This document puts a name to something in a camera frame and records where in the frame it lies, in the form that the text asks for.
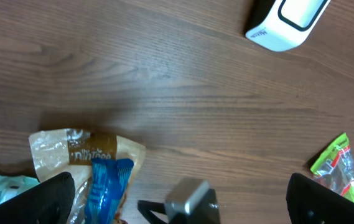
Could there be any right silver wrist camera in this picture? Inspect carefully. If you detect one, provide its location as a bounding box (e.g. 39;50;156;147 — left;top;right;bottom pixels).
164;177;210;220

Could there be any beige brown cookie bag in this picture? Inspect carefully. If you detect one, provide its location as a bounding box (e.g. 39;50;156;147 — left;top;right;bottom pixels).
29;128;146;223

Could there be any blue snack bar wrapper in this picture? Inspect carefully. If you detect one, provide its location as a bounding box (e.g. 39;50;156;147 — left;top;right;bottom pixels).
85;159;134;224

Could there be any green snack packet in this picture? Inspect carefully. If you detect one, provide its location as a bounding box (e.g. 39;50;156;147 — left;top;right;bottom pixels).
310;133;354;203

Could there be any light teal snack packet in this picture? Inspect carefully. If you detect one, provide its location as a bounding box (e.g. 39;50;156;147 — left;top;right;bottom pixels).
0;175;39;204

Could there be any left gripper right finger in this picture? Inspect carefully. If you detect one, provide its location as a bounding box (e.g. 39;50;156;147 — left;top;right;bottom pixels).
286;173;354;224

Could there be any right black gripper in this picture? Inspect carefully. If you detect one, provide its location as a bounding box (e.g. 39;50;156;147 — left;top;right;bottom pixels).
137;189;221;224

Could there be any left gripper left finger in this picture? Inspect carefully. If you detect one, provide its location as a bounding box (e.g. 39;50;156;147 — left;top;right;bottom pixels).
0;172;75;224

